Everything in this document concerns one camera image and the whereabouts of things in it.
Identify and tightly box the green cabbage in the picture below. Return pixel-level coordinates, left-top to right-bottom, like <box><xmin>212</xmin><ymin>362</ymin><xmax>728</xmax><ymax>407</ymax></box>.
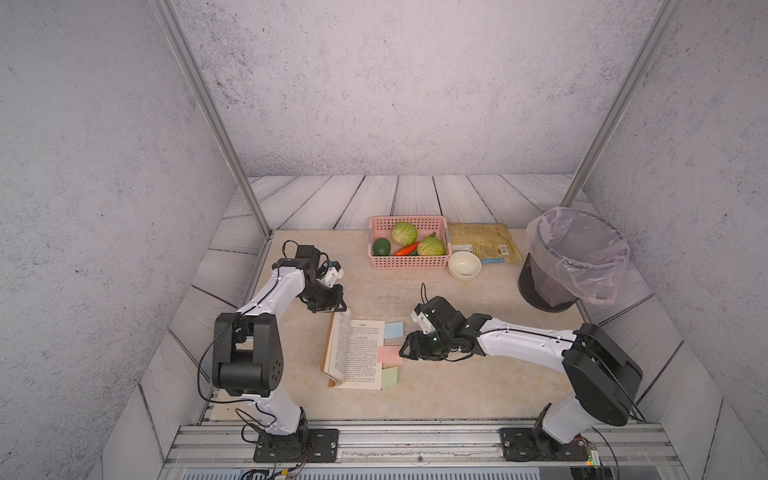
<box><xmin>391</xmin><ymin>222</ymin><xmax>419</xmax><ymax>247</ymax></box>
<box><xmin>417</xmin><ymin>235</ymin><xmax>446</xmax><ymax>256</ymax></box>

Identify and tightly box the left aluminium frame post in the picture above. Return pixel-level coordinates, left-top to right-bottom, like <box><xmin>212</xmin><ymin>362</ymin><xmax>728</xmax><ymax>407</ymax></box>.
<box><xmin>150</xmin><ymin>0</ymin><xmax>272</xmax><ymax>238</ymax></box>

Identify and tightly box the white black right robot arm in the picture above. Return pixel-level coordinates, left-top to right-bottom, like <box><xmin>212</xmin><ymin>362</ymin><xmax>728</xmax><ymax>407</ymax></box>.
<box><xmin>399</xmin><ymin>296</ymin><xmax>643</xmax><ymax>445</ymax></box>

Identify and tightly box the orange carrot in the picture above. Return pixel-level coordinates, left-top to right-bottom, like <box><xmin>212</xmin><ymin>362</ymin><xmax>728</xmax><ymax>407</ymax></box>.
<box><xmin>394</xmin><ymin>241</ymin><xmax>420</xmax><ymax>256</ymax></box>

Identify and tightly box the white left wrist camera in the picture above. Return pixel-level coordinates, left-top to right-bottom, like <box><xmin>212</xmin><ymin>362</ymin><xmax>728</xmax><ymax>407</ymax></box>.
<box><xmin>320</xmin><ymin>261</ymin><xmax>344</xmax><ymax>288</ymax></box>

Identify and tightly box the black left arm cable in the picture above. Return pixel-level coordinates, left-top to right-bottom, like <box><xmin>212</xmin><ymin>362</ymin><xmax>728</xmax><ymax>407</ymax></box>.
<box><xmin>196</xmin><ymin>239</ymin><xmax>337</xmax><ymax>445</ymax></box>

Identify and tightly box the right green cabbage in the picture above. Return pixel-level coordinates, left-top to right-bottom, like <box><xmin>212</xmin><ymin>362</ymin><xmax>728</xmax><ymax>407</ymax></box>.
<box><xmin>417</xmin><ymin>235</ymin><xmax>446</xmax><ymax>256</ymax></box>

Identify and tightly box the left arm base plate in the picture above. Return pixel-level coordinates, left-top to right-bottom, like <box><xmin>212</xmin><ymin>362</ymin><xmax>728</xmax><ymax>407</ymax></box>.
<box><xmin>253</xmin><ymin>428</ymin><xmax>339</xmax><ymax>464</ymax></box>

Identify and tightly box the dark cover paperback book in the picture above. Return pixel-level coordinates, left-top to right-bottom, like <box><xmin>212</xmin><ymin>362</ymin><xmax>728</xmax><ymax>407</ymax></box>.
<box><xmin>322</xmin><ymin>312</ymin><xmax>385</xmax><ymax>390</ymax></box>

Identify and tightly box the yellow noodle packet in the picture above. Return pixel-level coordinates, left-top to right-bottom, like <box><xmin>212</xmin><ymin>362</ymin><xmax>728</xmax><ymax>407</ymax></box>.
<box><xmin>448</xmin><ymin>223</ymin><xmax>523</xmax><ymax>264</ymax></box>

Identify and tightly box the blue sticky note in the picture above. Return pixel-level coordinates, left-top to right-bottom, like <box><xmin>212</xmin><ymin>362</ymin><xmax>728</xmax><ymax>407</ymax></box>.
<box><xmin>384</xmin><ymin>322</ymin><xmax>404</xmax><ymax>340</ymax></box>

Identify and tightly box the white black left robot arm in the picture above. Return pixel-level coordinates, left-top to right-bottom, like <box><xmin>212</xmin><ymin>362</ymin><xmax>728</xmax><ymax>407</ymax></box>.
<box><xmin>211</xmin><ymin>258</ymin><xmax>346</xmax><ymax>437</ymax></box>

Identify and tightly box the green sticky note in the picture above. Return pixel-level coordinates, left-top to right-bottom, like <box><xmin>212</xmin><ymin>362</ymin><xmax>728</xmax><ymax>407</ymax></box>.
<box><xmin>381</xmin><ymin>366</ymin><xmax>399</xmax><ymax>388</ymax></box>

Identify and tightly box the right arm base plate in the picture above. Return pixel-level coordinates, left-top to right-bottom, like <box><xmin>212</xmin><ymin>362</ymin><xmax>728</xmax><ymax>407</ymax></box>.
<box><xmin>499</xmin><ymin>427</ymin><xmax>591</xmax><ymax>463</ymax></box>

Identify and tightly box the cream ceramic bowl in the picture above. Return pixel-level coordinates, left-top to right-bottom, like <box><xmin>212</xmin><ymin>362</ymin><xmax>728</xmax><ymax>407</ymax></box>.
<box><xmin>447</xmin><ymin>251</ymin><xmax>482</xmax><ymax>281</ymax></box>

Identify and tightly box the aluminium frame post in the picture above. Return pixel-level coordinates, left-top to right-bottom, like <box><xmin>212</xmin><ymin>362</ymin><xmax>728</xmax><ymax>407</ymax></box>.
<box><xmin>150</xmin><ymin>0</ymin><xmax>272</xmax><ymax>238</ymax></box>
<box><xmin>560</xmin><ymin>0</ymin><xmax>682</xmax><ymax>207</ymax></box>

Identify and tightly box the upper green cabbage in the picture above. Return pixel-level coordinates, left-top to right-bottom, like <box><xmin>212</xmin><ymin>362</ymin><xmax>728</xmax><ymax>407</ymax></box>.
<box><xmin>391</xmin><ymin>222</ymin><xmax>419</xmax><ymax>247</ymax></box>

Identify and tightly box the pink plastic perforated basket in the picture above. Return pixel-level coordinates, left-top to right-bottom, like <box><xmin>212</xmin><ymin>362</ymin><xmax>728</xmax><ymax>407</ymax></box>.
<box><xmin>368</xmin><ymin>216</ymin><xmax>452</xmax><ymax>270</ymax></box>

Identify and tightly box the right aluminium frame post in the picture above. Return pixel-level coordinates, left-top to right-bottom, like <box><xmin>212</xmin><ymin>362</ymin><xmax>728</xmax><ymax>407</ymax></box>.
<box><xmin>560</xmin><ymin>0</ymin><xmax>682</xmax><ymax>207</ymax></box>

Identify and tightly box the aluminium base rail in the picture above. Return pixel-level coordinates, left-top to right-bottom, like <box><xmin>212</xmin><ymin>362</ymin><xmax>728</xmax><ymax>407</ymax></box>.
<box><xmin>160</xmin><ymin>418</ymin><xmax>689</xmax><ymax>479</ymax></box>

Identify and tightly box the pink sticky note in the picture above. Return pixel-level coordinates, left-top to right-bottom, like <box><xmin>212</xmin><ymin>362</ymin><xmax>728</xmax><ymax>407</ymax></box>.
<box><xmin>376</xmin><ymin>346</ymin><xmax>405</xmax><ymax>366</ymax></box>

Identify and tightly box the dark green avocado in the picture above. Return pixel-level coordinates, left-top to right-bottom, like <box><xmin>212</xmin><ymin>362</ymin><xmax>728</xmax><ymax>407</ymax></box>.
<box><xmin>372</xmin><ymin>238</ymin><xmax>392</xmax><ymax>256</ymax></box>

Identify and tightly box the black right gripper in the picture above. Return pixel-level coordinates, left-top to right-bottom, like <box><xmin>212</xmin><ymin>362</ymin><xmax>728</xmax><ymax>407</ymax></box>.
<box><xmin>394</xmin><ymin>330</ymin><xmax>453</xmax><ymax>362</ymax></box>

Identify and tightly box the black bin with pink bag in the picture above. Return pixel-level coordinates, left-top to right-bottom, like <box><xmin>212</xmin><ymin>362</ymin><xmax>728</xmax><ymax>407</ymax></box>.
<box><xmin>518</xmin><ymin>207</ymin><xmax>631</xmax><ymax>313</ymax></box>

